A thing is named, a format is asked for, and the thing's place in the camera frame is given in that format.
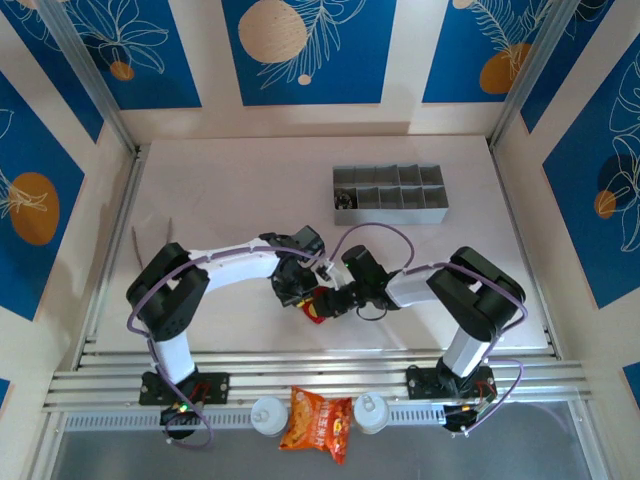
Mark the red sock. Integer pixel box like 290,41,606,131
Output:
302,287,332,327

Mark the grey compartment organizer tray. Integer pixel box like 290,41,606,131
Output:
331,162,450,227

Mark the white plastic bottle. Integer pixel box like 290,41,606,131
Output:
353,392,391,435
249,394,290,439

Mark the orange snack bag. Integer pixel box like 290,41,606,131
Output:
278,385,354,465

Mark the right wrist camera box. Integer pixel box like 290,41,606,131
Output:
316,258,347,291

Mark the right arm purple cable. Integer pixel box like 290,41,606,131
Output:
329,222,529,436

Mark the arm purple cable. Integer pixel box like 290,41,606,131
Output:
329,222,529,436
128,243,326,449

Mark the aluminium mounting rail frame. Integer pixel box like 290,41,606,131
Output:
42,349,599,416

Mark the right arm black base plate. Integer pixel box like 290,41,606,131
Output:
405,366,496,401

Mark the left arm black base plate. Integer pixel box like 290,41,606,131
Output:
138,372,231,406

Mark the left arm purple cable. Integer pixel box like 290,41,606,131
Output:
128,243,326,449

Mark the aluminium table side rail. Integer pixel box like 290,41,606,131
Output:
74,141,152,371
487,142,561,359

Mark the grey slotted cable duct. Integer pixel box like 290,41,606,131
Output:
63,403,446,432

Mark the aluminium corner post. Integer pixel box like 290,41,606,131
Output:
489,0,581,149
37,0,140,151

